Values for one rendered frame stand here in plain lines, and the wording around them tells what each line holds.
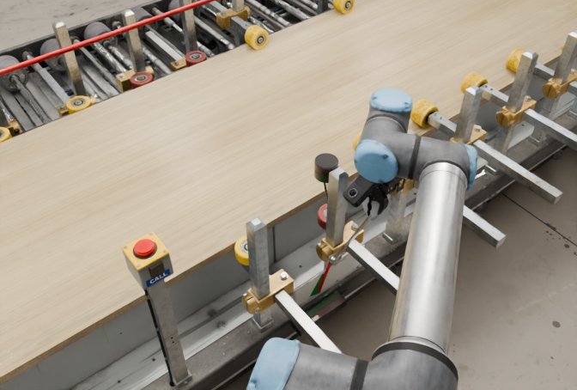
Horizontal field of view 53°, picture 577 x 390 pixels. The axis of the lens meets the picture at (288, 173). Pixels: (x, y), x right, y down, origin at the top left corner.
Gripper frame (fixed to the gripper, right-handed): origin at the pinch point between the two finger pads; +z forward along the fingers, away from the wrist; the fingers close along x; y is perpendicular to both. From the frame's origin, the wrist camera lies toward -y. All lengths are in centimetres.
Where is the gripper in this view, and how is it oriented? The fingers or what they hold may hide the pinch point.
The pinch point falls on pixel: (369, 216)
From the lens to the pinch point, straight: 150.5
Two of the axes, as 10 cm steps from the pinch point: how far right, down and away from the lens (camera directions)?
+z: 0.1, 7.3, 6.9
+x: -6.1, -5.4, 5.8
